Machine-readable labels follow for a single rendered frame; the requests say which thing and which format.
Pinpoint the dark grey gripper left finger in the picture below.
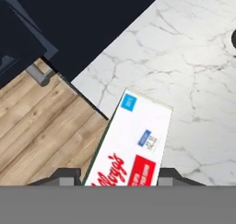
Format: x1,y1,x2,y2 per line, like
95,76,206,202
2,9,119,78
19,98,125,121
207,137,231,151
27,167,82,187

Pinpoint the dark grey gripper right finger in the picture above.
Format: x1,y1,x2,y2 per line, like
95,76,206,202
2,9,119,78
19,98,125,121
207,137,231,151
157,167,207,187

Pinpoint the white cereal box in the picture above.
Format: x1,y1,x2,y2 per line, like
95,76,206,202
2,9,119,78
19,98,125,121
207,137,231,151
81,88,174,187

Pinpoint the dark navy cabinet door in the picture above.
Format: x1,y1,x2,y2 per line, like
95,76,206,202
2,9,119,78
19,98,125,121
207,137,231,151
0,0,59,89

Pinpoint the black round object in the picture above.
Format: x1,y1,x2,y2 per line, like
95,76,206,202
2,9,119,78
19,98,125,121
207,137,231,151
230,29,236,58

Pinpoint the dark navy base cabinet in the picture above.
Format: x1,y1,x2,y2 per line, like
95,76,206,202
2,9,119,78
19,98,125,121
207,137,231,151
8,0,170,122

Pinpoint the grey cabinet handle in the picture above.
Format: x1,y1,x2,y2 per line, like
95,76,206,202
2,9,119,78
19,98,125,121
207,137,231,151
25,63,57,88

